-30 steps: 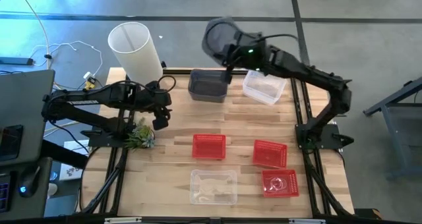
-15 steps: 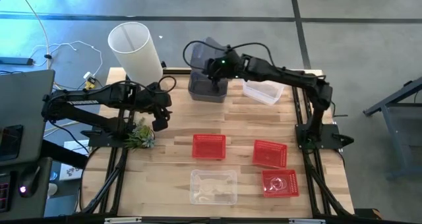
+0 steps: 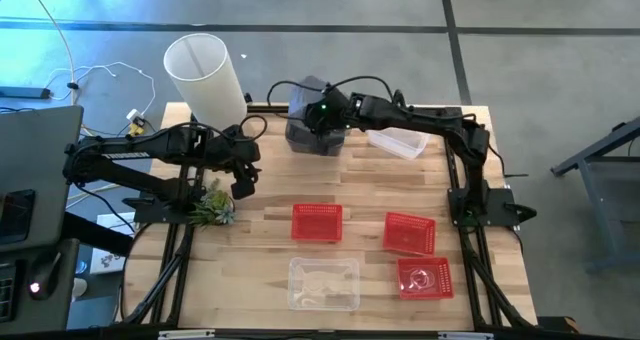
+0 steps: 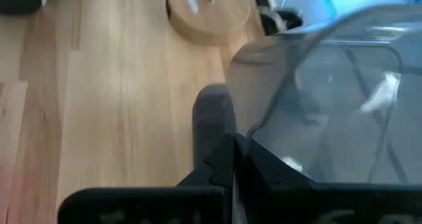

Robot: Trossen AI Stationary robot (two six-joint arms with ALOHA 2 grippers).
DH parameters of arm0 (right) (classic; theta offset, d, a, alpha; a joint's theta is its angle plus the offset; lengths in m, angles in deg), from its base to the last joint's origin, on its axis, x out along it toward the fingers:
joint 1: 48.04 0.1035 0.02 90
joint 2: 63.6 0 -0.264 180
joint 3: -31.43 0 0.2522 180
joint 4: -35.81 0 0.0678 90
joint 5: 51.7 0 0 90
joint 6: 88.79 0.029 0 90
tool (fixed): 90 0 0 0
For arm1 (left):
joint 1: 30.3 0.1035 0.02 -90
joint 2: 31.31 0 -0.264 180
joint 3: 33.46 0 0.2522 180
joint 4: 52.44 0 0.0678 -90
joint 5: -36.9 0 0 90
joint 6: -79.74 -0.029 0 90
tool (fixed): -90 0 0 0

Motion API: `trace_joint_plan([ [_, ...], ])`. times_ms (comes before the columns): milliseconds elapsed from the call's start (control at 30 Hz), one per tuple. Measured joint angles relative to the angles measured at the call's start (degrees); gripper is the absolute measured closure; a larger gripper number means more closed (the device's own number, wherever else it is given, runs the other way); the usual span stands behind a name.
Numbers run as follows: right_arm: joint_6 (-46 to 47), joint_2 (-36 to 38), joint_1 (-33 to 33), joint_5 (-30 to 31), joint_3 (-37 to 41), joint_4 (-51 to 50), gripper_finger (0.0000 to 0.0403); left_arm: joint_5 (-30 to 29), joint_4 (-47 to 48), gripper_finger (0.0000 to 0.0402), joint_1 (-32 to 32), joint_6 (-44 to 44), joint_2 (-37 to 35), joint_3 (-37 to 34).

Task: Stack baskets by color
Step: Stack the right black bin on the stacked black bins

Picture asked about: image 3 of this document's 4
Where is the clear plastic basket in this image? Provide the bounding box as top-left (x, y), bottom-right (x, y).
top-left (366, 126), bottom-right (432, 162)
top-left (287, 256), bottom-right (362, 313)

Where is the white cylindrical bin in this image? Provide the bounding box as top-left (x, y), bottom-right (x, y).
top-left (162, 32), bottom-right (249, 132)

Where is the small green succulent plant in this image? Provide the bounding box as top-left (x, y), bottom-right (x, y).
top-left (188, 178), bottom-right (238, 229)

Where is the red perforated plastic basket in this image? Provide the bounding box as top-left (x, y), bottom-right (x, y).
top-left (382, 210), bottom-right (438, 258)
top-left (395, 255), bottom-right (456, 302)
top-left (290, 202), bottom-right (345, 244)

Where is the black desk bar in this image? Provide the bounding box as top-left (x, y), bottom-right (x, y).
top-left (60, 210), bottom-right (135, 257)

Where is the white printed box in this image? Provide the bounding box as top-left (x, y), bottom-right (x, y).
top-left (89, 211), bottom-right (137, 275)

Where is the grey desk panel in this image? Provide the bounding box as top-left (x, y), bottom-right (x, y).
top-left (0, 104), bottom-right (85, 254)

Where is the black clamp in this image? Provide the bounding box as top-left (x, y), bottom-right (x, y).
top-left (503, 201), bottom-right (539, 225)

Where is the black power strip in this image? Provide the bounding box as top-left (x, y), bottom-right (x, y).
top-left (0, 85), bottom-right (52, 100)

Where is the black computer mouse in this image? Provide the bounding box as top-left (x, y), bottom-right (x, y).
top-left (27, 251), bottom-right (62, 302)

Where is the black phone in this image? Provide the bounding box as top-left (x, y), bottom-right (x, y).
top-left (0, 188), bottom-right (37, 245)

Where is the dark grey desk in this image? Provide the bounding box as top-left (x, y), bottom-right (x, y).
top-left (0, 237), bottom-right (81, 336)

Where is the black keyboard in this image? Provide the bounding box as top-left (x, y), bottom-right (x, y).
top-left (0, 260), bottom-right (19, 324)

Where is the grey metal stand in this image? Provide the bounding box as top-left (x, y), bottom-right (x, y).
top-left (549, 114), bottom-right (640, 275)

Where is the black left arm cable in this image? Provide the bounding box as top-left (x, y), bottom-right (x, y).
top-left (238, 113), bottom-right (269, 142)

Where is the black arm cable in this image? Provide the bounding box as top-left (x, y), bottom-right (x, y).
top-left (266, 74), bottom-right (396, 109)
top-left (238, 113), bottom-right (269, 142)

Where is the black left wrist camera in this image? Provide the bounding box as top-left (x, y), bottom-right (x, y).
top-left (230, 176), bottom-right (257, 201)

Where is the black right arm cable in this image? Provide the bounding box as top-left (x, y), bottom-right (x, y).
top-left (266, 74), bottom-right (396, 109)

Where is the black aluminium frame rail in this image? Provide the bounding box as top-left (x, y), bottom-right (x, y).
top-left (244, 103), bottom-right (466, 116)
top-left (149, 164), bottom-right (189, 326)
top-left (449, 144), bottom-right (484, 329)
top-left (477, 226), bottom-right (503, 328)
top-left (0, 327), bottom-right (640, 340)
top-left (169, 164), bottom-right (202, 326)

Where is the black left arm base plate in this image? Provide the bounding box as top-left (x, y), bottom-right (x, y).
top-left (122, 193), bottom-right (201, 225)

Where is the thin white cable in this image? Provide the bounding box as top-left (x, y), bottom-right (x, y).
top-left (43, 61), bottom-right (157, 119)

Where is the thick white cable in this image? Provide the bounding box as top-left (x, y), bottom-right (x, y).
top-left (22, 0), bottom-right (77, 106)

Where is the silver metal bracket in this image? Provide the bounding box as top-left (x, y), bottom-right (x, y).
top-left (158, 329), bottom-right (216, 340)
top-left (438, 331), bottom-right (495, 340)

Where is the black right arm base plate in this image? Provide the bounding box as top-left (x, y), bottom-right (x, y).
top-left (446, 186), bottom-right (522, 228)

